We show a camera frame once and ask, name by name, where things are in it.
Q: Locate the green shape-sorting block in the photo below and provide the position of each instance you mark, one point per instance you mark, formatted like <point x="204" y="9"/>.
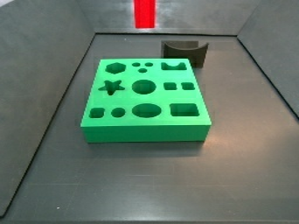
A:
<point x="144" y="100"/>

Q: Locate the dark grey curved block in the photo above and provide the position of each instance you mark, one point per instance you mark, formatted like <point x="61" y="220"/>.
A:
<point x="176" y="49"/>

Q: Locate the red vertical strip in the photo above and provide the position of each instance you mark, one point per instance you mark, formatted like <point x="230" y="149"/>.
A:
<point x="144" y="13"/>

